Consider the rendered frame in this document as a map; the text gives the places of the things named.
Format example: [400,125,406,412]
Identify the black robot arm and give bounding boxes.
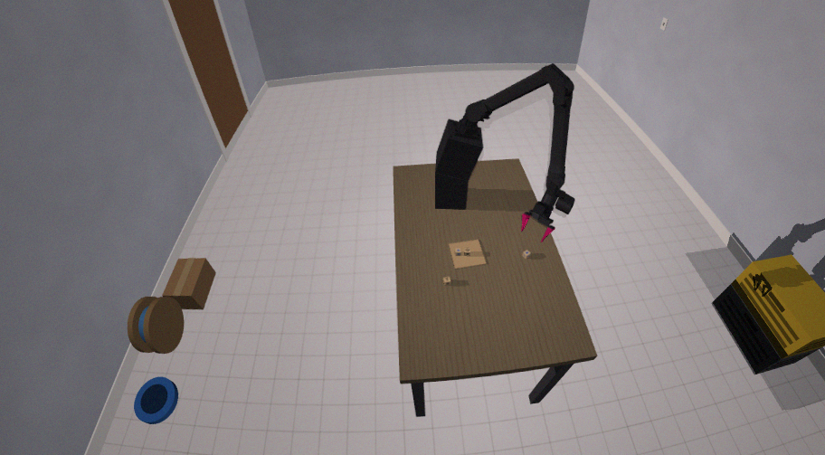
[452,63,575,220]

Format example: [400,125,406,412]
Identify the tan flat mat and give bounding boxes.
[449,240,487,269]

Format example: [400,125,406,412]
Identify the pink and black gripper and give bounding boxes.
[521,210,555,242]

